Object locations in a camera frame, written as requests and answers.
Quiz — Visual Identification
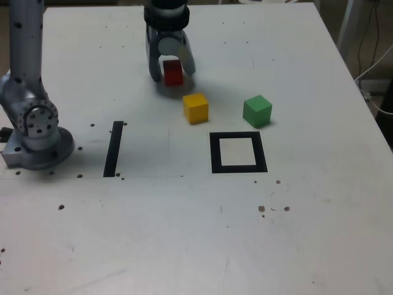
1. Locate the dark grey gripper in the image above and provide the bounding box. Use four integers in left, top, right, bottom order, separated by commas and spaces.
145, 25, 197, 83

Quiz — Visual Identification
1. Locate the red cube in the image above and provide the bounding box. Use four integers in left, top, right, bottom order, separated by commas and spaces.
162, 60, 185, 87

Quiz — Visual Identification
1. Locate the yellow cube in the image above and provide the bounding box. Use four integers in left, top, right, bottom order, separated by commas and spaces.
182, 92, 210, 125

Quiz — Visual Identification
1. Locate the green cube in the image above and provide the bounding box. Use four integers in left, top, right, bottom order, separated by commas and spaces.
242, 94, 273, 128

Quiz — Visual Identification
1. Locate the black tape square outline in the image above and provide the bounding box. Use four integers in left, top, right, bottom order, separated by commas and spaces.
209, 131, 268, 175

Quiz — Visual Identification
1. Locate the black tape strip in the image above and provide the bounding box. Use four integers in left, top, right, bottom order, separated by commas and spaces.
103, 120, 125, 178

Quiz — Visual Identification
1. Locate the white metal stand leg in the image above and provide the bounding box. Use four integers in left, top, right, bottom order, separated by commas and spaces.
336, 0, 365, 62

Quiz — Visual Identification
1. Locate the black cable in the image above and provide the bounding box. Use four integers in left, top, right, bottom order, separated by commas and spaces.
356, 0, 383, 81

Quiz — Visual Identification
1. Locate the white cable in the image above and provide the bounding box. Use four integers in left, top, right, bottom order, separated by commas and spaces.
354, 44, 393, 116

